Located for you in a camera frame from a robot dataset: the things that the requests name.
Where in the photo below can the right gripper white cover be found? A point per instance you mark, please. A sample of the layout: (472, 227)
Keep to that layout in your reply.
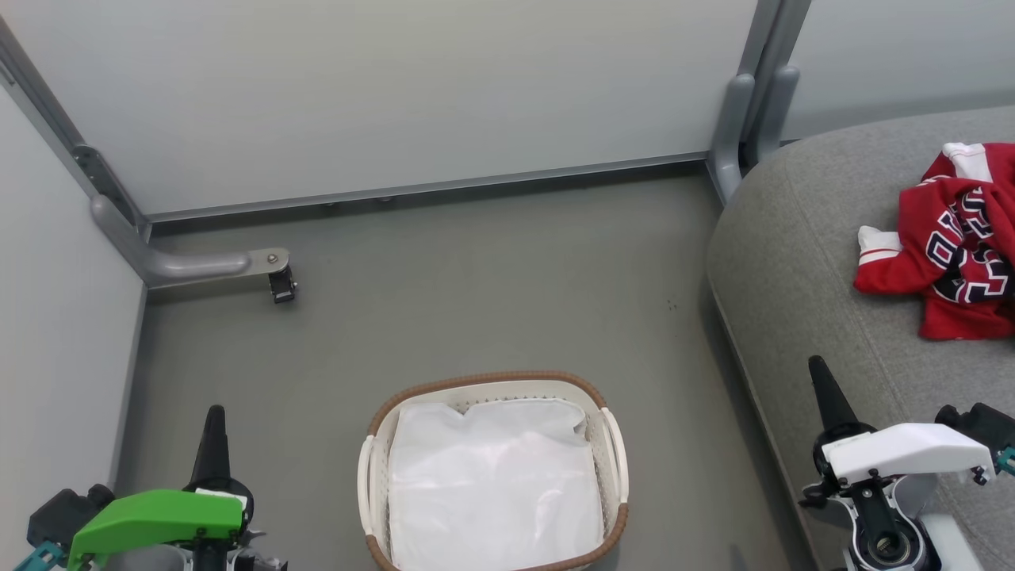
(912, 452)

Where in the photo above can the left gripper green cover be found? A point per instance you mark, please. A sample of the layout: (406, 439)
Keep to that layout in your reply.
(158, 515)

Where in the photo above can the red basketball jersey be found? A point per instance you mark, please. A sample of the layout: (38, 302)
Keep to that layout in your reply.
(912, 262)

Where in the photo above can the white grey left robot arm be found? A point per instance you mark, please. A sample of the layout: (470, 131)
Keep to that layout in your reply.
(262, 565)

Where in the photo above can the grey fabric sofa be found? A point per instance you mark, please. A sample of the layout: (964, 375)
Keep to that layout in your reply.
(801, 262)

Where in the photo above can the white laundry basket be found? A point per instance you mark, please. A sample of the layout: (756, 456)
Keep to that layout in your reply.
(379, 507)

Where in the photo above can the black caster wheel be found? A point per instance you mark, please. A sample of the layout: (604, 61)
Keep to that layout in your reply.
(283, 287)

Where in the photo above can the grey partition support foot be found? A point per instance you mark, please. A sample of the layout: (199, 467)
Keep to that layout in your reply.
(777, 111)
(729, 143)
(182, 266)

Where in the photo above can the white cloth basket liner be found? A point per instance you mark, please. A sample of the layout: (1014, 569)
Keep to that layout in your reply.
(492, 484)

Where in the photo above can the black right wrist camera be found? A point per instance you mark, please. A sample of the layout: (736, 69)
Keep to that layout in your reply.
(983, 424)

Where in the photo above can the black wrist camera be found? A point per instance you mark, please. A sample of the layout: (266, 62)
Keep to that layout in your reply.
(983, 424)
(67, 511)

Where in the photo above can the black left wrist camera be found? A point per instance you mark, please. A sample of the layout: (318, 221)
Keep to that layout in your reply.
(67, 511)

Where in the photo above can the teal camera connector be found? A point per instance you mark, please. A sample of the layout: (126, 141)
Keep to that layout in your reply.
(36, 557)
(1008, 461)

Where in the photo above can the aluminium partition base rail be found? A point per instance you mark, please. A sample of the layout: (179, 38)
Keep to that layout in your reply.
(396, 190)

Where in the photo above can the aluminium partition post with bracket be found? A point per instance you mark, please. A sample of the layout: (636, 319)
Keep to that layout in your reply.
(47, 111)

